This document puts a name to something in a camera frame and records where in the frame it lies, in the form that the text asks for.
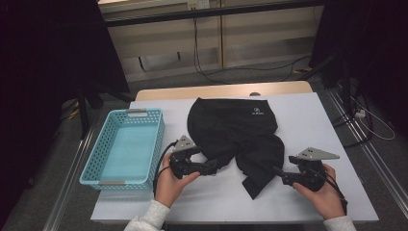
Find black metal stand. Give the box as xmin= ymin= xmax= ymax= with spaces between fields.
xmin=296 ymin=52 xmax=354 ymax=114
xmin=76 ymin=83 xmax=136 ymax=141

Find light blue perforated plastic basket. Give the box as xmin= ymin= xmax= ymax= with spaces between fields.
xmin=79 ymin=108 xmax=166 ymax=192

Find white wall socket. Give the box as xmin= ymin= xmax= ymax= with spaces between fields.
xmin=187 ymin=0 xmax=211 ymax=10

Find black power cable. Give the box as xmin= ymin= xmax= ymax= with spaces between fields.
xmin=191 ymin=8 xmax=312 ymax=85

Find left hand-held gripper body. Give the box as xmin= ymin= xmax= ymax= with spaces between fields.
xmin=168 ymin=135 xmax=201 ymax=180

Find yellow floor cable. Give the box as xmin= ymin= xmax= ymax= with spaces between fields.
xmin=61 ymin=99 xmax=81 ymax=120

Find person's right hand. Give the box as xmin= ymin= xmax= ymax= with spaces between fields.
xmin=292 ymin=163 xmax=346 ymax=220

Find black floor cable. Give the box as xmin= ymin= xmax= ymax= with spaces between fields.
xmin=331 ymin=92 xmax=374 ymax=148

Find black pants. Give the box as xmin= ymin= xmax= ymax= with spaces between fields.
xmin=187 ymin=96 xmax=286 ymax=200

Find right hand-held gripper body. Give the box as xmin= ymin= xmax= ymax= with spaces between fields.
xmin=296 ymin=146 xmax=341 ymax=193

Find person's left hand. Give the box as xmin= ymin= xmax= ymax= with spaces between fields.
xmin=154 ymin=153 xmax=201 ymax=209

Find aluminium floor rail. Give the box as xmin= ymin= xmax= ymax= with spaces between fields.
xmin=325 ymin=88 xmax=408 ymax=210
xmin=41 ymin=128 xmax=94 ymax=231

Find white floor cable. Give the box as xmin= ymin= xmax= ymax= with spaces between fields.
xmin=349 ymin=95 xmax=396 ymax=141

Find long wooden desk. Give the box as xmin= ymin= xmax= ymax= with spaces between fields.
xmin=97 ymin=0 xmax=325 ymax=83

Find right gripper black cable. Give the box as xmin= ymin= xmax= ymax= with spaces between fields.
xmin=316 ymin=169 xmax=349 ymax=216

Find black curtain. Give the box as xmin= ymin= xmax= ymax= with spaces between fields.
xmin=0 ymin=0 xmax=131 ymax=222
xmin=309 ymin=0 xmax=408 ymax=136

